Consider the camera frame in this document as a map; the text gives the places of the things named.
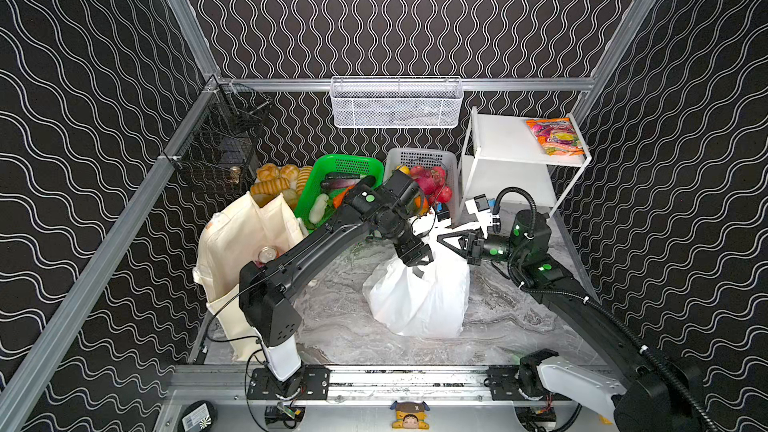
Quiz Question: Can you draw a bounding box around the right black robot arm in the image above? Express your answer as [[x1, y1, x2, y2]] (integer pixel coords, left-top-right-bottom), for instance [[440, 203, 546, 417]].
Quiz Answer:
[[437, 187, 719, 431]]

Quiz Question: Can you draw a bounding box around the red apple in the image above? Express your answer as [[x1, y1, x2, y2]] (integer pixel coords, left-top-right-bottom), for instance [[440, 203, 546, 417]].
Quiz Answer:
[[434, 185, 453, 204]]

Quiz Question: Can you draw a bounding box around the red soda can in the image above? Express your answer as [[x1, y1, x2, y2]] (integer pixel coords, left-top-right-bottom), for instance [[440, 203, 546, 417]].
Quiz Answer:
[[256, 245, 280, 264]]

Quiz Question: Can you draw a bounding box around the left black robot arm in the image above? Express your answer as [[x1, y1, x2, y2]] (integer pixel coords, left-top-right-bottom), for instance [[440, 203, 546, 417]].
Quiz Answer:
[[238, 170, 433, 384]]

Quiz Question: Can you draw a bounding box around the cream canvas tote bag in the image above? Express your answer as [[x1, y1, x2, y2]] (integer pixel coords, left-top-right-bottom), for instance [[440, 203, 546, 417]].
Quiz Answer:
[[193, 193, 306, 361]]

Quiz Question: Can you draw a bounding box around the white two-tier shelf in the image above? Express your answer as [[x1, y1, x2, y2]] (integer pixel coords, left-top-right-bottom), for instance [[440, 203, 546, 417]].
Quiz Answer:
[[458, 107, 592, 215]]

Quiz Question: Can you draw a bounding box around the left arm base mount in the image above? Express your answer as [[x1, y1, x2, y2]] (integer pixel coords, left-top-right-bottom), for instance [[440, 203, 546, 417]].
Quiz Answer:
[[246, 365, 331, 401]]

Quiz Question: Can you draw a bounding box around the white plastic grocery bag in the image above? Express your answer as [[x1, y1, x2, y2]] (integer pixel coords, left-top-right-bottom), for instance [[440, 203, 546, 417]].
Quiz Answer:
[[362, 238, 470, 339]]

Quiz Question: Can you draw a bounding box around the pink dragon fruit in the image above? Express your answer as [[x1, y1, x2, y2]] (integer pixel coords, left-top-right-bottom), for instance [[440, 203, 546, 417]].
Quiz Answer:
[[410, 166, 446, 196]]

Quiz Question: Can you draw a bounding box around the cartoon figure sticker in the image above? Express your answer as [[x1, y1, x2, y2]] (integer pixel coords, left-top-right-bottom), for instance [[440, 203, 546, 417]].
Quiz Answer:
[[389, 401, 430, 431]]

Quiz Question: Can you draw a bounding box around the white wire wall basket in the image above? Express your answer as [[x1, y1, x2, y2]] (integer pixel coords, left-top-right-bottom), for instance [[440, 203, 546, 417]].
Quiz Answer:
[[329, 76, 464, 129]]

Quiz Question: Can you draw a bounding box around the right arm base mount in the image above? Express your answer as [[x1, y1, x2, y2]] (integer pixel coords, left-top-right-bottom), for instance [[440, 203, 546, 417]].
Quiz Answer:
[[483, 348, 569, 401]]

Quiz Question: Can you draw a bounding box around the orange carrot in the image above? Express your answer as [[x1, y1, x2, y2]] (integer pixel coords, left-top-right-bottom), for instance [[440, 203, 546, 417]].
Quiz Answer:
[[332, 187, 351, 209]]

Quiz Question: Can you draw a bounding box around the white plastic fruit basket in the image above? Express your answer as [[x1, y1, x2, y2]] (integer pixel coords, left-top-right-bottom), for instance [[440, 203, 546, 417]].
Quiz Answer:
[[384, 148, 461, 224]]

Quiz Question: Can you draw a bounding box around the orange candy bag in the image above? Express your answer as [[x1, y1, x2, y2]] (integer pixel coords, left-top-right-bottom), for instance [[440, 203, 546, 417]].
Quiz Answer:
[[526, 118, 585, 156]]

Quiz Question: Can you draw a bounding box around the green plastic basket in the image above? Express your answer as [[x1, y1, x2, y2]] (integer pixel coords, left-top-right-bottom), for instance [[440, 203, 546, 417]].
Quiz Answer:
[[295, 154, 384, 232]]

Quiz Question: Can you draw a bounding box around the black wire wall basket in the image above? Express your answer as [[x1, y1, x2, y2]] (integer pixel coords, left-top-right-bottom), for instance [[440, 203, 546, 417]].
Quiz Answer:
[[171, 80, 275, 196]]

